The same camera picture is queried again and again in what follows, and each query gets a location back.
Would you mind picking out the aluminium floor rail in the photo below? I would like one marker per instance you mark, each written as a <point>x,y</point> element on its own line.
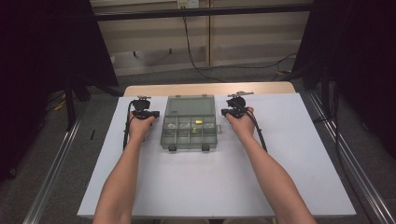
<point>351,161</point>
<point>53,174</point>

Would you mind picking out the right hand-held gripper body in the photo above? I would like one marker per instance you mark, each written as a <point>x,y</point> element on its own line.
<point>238,105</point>

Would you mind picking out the wooden wall post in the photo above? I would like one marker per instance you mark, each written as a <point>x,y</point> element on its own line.
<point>209,34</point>

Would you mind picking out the wall power outlet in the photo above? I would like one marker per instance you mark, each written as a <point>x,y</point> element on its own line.
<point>187,3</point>

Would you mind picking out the person's right hand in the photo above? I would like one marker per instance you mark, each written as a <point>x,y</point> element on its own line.
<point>243,126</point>

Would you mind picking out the black horizontal metal bar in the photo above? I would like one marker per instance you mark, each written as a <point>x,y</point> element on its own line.
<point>202,12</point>

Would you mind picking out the clear grey compartment box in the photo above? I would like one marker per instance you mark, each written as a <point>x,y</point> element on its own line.
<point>189,124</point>

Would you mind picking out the black metal stand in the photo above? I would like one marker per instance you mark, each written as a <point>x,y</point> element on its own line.
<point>70,105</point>

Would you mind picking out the wooden table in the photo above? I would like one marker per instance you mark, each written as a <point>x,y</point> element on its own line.
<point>202,88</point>

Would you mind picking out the person's left hand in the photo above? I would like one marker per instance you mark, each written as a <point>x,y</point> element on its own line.
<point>139,129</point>

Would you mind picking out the yellow floor object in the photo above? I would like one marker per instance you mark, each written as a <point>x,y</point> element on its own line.
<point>59,105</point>

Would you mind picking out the small black floor object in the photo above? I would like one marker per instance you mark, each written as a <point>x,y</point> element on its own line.
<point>92,134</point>

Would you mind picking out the white table cover sheet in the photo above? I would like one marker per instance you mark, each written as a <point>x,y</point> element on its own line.
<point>202,180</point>

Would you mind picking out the black curtain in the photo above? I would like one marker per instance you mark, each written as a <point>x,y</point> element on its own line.
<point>364,62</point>
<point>37,68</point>

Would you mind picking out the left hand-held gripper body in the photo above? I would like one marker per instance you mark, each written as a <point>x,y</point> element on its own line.
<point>140,107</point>

